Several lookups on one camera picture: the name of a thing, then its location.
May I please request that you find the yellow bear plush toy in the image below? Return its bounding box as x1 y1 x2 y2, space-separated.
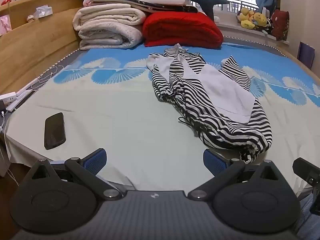
237 7 253 20

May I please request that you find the blue patterned bed sheet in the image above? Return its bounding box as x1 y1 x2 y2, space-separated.
5 41 320 198

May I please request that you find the dark starred cloth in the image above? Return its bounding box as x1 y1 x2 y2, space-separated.
122 0 199 14

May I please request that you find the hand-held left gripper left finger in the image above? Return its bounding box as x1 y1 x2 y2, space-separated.
26 148 124 201

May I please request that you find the dark red cushion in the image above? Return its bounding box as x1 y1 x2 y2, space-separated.
271 9 290 41

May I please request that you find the white power strip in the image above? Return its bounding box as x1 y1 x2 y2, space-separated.
0 92 17 109

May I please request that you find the black balcony railing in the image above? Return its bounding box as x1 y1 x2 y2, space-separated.
191 0 259 14

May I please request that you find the white charging cable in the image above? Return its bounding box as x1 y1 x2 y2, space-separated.
30 65 65 90

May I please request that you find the black white striped hoodie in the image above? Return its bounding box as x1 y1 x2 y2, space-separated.
146 43 273 165

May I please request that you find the cream folded blanket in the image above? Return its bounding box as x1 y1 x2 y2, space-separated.
72 4 147 32

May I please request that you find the yellow round plush toy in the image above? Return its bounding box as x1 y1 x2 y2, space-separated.
253 12 268 27

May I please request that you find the yellow green plush toy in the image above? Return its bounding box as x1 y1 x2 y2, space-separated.
240 19 254 30

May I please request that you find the black smartphone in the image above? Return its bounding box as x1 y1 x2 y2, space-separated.
44 112 67 150

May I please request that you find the purple box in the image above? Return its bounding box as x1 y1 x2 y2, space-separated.
297 42 315 69

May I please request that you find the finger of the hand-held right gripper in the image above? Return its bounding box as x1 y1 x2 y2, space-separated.
292 157 320 186

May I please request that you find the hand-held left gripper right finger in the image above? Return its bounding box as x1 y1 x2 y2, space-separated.
187 149 288 201

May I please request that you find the pink gift bag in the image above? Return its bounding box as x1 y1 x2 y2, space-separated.
0 14 12 37

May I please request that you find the person's blue jeans leg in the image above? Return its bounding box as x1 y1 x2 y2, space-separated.
296 194 320 240

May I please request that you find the wooden headboard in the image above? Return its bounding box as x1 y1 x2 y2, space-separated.
0 0 92 95

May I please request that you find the tissue pack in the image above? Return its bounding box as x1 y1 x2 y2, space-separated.
32 4 53 19

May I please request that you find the red folded blanket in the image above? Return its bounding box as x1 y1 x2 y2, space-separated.
142 11 224 49

